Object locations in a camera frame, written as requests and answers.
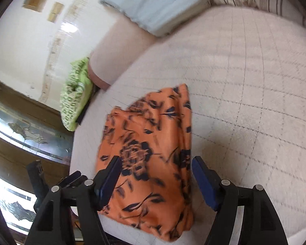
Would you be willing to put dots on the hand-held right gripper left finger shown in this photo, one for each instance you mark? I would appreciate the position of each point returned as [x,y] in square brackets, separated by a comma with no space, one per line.
[109,181]

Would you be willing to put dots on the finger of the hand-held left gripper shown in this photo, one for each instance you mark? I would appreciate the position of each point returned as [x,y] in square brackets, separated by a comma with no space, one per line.
[71,180]

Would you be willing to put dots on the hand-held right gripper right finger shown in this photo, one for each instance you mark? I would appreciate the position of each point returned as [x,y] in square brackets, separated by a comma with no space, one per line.
[204,181]

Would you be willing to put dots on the orange floral garment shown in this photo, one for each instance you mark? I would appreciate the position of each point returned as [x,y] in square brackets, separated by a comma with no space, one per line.
[153,143]

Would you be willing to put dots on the wooden door with glass panel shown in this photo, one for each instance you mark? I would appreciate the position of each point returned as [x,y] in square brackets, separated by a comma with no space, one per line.
[23,137]

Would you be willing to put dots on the green and white patterned pillow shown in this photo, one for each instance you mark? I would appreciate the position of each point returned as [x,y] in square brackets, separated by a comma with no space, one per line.
[74,99]

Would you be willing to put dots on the pink quilted sofa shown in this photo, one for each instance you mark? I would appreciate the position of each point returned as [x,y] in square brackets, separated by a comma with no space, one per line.
[232,94]

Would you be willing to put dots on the light blue pillow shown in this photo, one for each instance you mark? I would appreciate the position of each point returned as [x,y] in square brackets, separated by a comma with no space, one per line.
[155,2]

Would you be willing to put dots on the small wooden wall frame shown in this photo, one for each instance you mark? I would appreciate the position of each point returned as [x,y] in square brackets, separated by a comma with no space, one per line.
[55,11]

